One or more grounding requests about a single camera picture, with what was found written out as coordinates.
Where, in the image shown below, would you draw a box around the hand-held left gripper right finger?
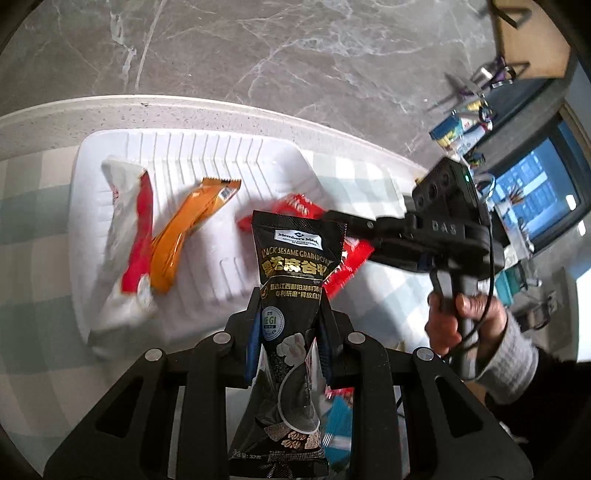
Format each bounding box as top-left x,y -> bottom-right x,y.
318,295 -> 550,480

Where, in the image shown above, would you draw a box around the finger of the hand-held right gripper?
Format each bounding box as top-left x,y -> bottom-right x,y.
322,210 -> 415,254
366,241 -> 435,274

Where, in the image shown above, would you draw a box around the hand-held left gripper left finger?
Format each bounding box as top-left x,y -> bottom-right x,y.
44,287 -> 264,480

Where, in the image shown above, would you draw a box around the small red snack packet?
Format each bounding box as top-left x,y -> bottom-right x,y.
237,194 -> 376,302

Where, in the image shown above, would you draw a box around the teal snack packet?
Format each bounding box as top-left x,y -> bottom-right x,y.
323,397 -> 357,468

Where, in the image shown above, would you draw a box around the black sesame snack packet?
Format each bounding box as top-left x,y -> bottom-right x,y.
228,210 -> 348,478

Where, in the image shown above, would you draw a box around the white plastic tray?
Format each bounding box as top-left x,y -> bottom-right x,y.
71,129 -> 403,361

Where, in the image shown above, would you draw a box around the orange snack packet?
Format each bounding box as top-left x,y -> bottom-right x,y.
150,178 -> 243,295

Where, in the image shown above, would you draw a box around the white red snack packet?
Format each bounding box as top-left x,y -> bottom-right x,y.
88,157 -> 158,348

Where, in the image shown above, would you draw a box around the person's right forearm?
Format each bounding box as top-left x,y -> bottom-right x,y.
462,313 -> 542,385

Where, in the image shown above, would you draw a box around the person's right hand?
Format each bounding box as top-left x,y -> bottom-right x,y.
424,293 -> 509,357

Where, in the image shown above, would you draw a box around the metal kitchen scissors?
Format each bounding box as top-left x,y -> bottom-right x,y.
427,69 -> 491,114

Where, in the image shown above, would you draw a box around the green white checkered cloth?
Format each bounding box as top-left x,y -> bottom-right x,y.
0,152 -> 462,480

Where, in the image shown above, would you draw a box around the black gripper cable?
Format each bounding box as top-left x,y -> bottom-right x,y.
450,175 -> 498,361

